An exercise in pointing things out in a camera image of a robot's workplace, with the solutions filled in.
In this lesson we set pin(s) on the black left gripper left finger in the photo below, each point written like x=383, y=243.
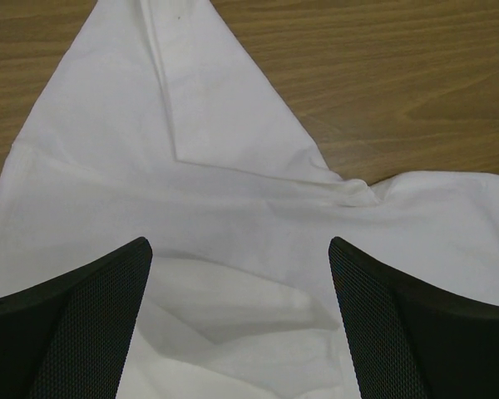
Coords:
x=69, y=337

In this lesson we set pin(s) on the white printed t-shirt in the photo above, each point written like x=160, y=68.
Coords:
x=157, y=123

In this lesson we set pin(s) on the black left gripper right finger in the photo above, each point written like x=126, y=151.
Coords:
x=410, y=339

